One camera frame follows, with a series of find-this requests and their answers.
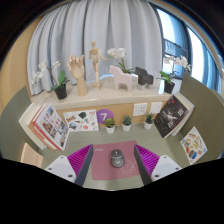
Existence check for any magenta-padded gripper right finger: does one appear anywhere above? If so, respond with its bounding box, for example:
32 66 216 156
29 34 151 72
133 143 184 186

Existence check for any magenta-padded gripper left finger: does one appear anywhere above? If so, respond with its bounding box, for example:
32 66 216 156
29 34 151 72
44 143 95 187

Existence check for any grey computer mouse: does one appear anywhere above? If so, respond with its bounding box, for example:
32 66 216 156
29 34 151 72
110 148 126 169

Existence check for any pink mouse pad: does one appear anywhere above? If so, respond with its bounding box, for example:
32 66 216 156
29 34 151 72
89 140 145 181

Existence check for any light wooden board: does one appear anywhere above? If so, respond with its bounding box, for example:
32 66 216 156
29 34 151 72
20 142 44 169

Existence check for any large white sticker sheet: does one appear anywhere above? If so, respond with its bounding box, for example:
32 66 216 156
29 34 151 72
179 125 208 166

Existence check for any red-edged photo magazine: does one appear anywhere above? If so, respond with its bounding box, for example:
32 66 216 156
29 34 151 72
32 102 70 152

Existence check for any small white sticker sheet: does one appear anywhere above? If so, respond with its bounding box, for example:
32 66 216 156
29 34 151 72
62 109 100 132

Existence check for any black hardcover book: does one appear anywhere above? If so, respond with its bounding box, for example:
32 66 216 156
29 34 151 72
153 95 190 139

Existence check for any white book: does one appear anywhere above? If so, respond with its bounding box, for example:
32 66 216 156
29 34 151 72
18 102 48 151

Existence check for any green partition panel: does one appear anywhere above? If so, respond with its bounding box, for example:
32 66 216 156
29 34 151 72
0 85 44 159
179 73 224 161

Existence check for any white books stack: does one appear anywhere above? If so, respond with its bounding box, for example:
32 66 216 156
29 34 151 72
171 92 196 137

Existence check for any purple round number sign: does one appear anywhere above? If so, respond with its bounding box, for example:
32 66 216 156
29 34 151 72
95 108 115 126

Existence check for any small white orchid black pot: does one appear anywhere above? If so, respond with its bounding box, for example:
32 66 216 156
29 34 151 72
30 60 70 101

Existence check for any large white orchid black pot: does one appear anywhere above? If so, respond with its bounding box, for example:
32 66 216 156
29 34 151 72
158 55 193 95

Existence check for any dark grey horse figurine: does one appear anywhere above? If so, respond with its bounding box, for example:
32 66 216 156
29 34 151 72
134 66 155 91

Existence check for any wooden hand model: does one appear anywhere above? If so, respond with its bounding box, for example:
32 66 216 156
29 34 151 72
66 54 88 97

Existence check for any pink horse figurine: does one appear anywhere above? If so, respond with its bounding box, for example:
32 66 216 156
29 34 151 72
108 64 134 92

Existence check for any wooden artist mannequin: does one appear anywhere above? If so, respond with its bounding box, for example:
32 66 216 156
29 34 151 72
88 40 108 89

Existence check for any white orchid plant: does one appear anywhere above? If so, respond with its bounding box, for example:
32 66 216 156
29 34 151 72
107 47 136 75

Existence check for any dark-framed window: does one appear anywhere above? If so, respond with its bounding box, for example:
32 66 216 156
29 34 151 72
149 3 224 98

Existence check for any grey curtain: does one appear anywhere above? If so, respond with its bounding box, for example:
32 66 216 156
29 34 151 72
26 0 166 96

